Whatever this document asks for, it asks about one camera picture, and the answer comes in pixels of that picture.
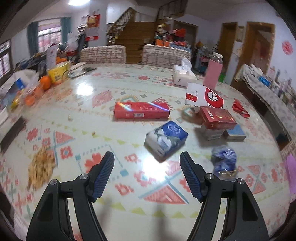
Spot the blue white tissue pack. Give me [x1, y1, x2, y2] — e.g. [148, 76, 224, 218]
[144, 121, 189, 161]

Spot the long red carton box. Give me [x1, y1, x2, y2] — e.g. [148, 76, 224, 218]
[113, 102, 170, 120]

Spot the pile of nut shells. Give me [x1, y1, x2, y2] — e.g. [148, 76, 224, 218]
[27, 146, 56, 191]

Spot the blue crumpled plastic bag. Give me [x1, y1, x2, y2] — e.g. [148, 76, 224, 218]
[211, 145, 237, 180]

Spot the small blue grey box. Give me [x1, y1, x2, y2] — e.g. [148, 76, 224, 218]
[223, 124, 246, 141]

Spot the grey box under red box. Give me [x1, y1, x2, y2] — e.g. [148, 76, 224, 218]
[200, 124, 225, 141]

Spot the red cigarette box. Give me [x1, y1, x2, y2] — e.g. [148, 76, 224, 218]
[200, 106, 237, 130]

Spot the red crumpled wrapper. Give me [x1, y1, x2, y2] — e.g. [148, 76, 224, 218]
[232, 99, 250, 118]

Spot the sideboard with patterned cloth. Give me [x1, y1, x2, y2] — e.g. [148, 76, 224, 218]
[231, 64, 295, 150]

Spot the white red paper bag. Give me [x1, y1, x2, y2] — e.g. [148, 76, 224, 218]
[185, 83, 224, 108]

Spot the orange fruit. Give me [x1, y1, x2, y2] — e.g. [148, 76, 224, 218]
[39, 75, 52, 91]

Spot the yellow snack box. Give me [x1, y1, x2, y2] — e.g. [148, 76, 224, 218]
[48, 61, 71, 85]

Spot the pink thermos bottle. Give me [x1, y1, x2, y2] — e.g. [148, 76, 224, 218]
[203, 52, 223, 90]

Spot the white tissue box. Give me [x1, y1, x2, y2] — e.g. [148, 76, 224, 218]
[172, 57, 197, 87]

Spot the left patterned chair back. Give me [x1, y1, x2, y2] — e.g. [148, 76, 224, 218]
[79, 45, 126, 64]

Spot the patterned chair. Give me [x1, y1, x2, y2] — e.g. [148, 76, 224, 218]
[79, 45, 126, 64]
[142, 44, 191, 69]

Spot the right patterned chair back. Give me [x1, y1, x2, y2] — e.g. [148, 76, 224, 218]
[142, 44, 191, 69]

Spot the wooden staircase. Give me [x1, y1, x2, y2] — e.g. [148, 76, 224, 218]
[106, 7, 155, 64]

